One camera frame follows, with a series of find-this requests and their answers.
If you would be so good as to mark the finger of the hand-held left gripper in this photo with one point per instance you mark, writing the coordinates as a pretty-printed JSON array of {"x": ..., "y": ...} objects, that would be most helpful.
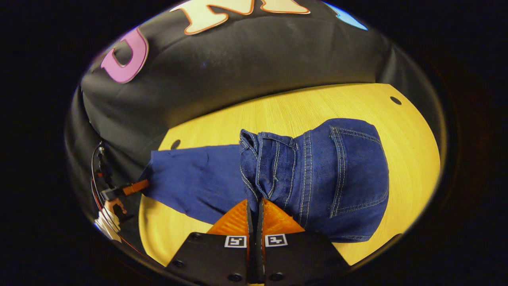
[{"x": 131, "y": 188}]

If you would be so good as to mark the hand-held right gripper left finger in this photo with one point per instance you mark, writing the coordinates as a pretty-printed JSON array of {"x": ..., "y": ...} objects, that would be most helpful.
[{"x": 214, "y": 258}]

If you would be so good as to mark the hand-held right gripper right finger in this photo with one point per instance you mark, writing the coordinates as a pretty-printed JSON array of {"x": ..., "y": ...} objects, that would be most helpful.
[{"x": 297, "y": 256}]

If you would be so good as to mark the blue denim jeans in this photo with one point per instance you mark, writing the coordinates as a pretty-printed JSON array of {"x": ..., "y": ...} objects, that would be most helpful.
[{"x": 341, "y": 178}]

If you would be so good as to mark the black table grommet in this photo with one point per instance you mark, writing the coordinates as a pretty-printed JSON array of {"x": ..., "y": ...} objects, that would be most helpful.
[
  {"x": 395, "y": 100},
  {"x": 175, "y": 143}
]

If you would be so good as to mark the black backdrop cloth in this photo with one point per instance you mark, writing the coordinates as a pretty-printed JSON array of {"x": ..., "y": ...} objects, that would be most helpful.
[{"x": 238, "y": 67}]

